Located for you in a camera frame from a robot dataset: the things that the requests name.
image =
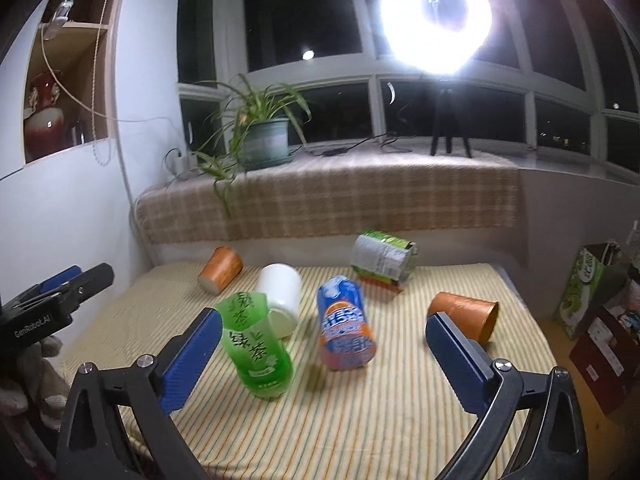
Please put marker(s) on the green white cut can cup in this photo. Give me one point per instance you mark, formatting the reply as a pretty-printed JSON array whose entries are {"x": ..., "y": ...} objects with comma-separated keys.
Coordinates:
[{"x": 382, "y": 255}]

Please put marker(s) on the potted spider plant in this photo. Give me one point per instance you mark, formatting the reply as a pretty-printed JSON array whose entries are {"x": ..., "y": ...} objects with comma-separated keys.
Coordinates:
[{"x": 265, "y": 142}]

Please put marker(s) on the wooden wall shelf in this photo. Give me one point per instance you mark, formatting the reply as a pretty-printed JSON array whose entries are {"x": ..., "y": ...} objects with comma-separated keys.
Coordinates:
[{"x": 95, "y": 35}]

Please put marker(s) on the white charger plug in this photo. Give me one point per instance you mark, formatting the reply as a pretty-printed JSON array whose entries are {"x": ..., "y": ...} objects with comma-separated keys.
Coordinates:
[{"x": 178, "y": 160}]

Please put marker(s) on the green paper bag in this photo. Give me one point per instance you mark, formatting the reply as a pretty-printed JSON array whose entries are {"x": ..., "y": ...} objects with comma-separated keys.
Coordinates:
[{"x": 582, "y": 285}]

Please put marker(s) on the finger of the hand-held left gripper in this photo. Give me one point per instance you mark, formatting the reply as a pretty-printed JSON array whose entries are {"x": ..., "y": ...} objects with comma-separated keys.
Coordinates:
[
  {"x": 60, "y": 278},
  {"x": 92, "y": 280}
]

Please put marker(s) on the person's left hand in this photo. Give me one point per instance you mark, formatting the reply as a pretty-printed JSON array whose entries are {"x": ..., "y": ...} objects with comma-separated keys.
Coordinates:
[{"x": 47, "y": 380}]

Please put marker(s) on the blue orange cut bottle cup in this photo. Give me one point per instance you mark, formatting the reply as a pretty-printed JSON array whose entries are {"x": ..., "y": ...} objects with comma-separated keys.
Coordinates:
[{"x": 345, "y": 332}]

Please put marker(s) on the orange paper cup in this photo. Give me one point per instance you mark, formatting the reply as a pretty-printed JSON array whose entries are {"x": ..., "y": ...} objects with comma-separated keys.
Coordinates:
[
  {"x": 222, "y": 265},
  {"x": 462, "y": 310}
]

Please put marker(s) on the black tripod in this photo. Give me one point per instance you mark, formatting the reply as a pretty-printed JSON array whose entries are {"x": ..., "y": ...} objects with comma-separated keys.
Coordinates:
[{"x": 442, "y": 115}]

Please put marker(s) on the plaid blanket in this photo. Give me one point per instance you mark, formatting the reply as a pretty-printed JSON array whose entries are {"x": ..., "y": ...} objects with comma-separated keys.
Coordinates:
[{"x": 360, "y": 195}]

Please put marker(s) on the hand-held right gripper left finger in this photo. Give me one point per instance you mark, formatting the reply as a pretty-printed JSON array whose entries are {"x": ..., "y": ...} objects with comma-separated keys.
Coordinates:
[{"x": 192, "y": 355}]

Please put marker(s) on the red brown cardboard box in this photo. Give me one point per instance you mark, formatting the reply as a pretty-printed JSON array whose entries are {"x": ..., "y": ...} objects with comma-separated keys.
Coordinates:
[{"x": 607, "y": 360}]

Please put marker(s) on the striped tablecloth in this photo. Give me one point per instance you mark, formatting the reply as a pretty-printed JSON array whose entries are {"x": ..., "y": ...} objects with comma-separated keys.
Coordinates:
[{"x": 350, "y": 425}]

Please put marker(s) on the green cut bottle cup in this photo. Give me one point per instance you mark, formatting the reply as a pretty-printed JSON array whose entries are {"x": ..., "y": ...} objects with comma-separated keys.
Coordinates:
[{"x": 255, "y": 357}]

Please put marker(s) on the white window frame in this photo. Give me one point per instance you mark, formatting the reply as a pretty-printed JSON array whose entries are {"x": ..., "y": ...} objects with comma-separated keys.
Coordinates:
[{"x": 370, "y": 92}]

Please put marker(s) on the red vase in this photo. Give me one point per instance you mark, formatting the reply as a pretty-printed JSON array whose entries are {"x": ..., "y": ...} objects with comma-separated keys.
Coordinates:
[{"x": 45, "y": 125}]

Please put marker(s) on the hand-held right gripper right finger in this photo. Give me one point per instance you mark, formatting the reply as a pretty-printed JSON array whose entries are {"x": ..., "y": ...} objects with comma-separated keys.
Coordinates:
[{"x": 457, "y": 355}]

